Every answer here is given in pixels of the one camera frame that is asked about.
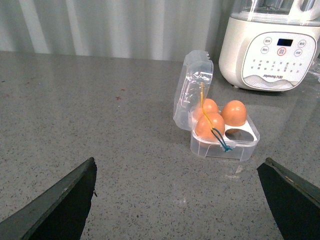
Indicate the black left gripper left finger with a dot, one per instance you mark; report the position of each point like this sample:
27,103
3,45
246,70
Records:
59,213

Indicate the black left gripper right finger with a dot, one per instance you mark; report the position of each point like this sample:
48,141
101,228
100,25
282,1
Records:
294,202

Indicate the clear plastic egg box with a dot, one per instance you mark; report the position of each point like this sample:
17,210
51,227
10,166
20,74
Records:
216,131

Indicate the brown egg back right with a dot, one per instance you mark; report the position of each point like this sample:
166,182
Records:
234,113

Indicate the brown egg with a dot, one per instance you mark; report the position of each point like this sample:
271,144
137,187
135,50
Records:
209,106
203,126
234,113

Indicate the brown egg front left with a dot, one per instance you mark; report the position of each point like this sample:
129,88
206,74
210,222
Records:
203,126

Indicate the brown egg back left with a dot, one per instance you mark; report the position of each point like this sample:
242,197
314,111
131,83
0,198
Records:
209,106

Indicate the white soy milk maker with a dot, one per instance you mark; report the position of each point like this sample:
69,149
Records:
269,45

